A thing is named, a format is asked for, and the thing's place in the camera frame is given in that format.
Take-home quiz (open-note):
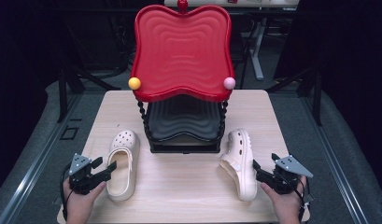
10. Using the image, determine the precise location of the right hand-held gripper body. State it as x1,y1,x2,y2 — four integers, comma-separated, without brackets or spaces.
272,154,314,196

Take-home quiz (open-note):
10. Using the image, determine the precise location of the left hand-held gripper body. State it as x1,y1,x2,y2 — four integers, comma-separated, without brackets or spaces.
67,152,101,196

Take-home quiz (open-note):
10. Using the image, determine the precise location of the cream clog shoe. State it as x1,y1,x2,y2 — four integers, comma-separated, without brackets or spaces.
106,129,141,203
219,128,259,203

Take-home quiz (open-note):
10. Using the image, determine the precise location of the red and black shoe rack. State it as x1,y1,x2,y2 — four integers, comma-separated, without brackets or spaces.
128,0,236,154

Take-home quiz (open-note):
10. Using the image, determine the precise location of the person's left hand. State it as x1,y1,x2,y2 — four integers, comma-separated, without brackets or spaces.
63,177,107,224

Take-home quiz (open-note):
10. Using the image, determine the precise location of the person's right hand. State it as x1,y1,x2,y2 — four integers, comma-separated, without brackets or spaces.
260,175,307,224

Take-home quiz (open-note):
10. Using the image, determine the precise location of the black metal stand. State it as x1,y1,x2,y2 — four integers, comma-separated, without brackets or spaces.
266,66,323,127
56,66,121,124

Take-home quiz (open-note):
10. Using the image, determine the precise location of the white desk leg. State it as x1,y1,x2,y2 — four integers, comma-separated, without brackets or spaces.
248,17,265,82

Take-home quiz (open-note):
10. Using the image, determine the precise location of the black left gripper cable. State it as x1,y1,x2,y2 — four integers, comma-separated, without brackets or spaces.
60,162,75,222

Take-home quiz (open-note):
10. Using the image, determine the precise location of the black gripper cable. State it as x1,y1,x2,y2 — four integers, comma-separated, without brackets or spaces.
295,176,314,224
60,162,75,222

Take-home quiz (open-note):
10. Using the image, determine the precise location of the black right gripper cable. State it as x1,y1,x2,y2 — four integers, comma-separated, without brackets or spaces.
295,176,314,224

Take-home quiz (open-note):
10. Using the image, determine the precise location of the metal floor rail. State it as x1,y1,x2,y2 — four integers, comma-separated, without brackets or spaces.
0,92,84,224
300,92,371,224

